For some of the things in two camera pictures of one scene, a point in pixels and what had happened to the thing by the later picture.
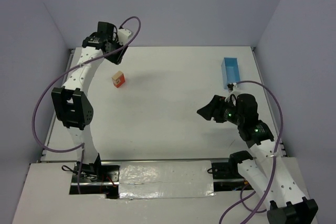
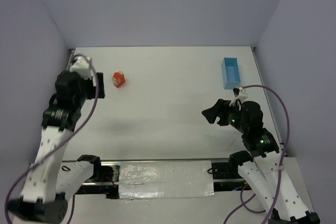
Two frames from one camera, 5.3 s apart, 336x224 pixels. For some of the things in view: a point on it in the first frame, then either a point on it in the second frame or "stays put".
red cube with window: [118, 84] stays put
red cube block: [122, 79] stays put
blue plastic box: [230, 71] stays put
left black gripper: [115, 54] → [99, 85]
